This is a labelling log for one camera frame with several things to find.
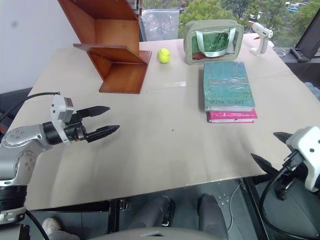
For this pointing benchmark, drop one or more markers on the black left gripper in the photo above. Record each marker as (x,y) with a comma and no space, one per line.
(75,131)

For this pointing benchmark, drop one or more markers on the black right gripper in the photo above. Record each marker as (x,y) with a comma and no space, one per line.
(300,175)

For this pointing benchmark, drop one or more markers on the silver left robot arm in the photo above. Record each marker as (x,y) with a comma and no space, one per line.
(21,140)

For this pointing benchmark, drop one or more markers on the pink hardcover book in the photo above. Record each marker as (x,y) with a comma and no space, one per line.
(232,116)

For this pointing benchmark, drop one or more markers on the wooden zigzag shelf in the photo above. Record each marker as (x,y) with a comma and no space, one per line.
(117,50)

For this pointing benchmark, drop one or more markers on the teal hardcover book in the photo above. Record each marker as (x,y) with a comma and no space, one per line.
(226,83)

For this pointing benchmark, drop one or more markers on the clear plastic scrap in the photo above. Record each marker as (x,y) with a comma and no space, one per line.
(176,84)

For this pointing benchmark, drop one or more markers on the dark rounded shape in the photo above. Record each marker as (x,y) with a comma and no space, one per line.
(212,215)
(150,212)

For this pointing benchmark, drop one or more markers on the yellow tennis ball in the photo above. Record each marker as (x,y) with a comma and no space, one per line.
(164,55)

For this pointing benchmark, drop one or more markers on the white glue gun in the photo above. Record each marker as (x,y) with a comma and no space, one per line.
(262,40)

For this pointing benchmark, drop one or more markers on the grey shoe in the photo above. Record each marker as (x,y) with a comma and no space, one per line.
(51,225)

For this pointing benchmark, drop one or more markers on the black stand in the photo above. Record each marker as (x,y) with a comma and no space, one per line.
(308,37)

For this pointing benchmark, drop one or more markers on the green transparent pouch bag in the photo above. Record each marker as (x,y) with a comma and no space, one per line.
(212,41)

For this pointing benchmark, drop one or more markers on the grey curved robot torso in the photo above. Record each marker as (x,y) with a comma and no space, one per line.
(155,233)

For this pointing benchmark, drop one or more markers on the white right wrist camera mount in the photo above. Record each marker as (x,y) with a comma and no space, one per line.
(308,147)

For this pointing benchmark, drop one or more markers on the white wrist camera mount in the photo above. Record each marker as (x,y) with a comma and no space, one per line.
(308,147)
(60,110)

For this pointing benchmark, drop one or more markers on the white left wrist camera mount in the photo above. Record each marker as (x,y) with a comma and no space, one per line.
(60,110)

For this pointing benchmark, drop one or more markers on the black table frame leg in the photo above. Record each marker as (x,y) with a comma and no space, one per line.
(255,207)

